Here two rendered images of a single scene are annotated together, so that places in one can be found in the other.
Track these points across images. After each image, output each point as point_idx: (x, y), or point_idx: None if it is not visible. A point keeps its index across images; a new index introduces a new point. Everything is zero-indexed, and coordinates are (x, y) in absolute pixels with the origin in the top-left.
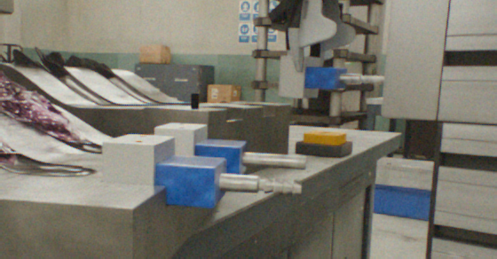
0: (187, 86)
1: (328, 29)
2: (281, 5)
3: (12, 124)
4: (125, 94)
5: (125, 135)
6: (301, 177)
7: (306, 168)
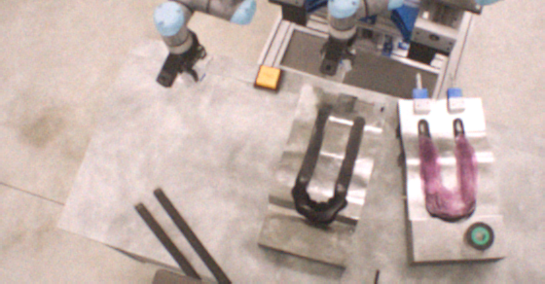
0: None
1: (354, 53)
2: (175, 75)
3: (441, 147)
4: (318, 163)
5: (454, 108)
6: (346, 86)
7: (324, 86)
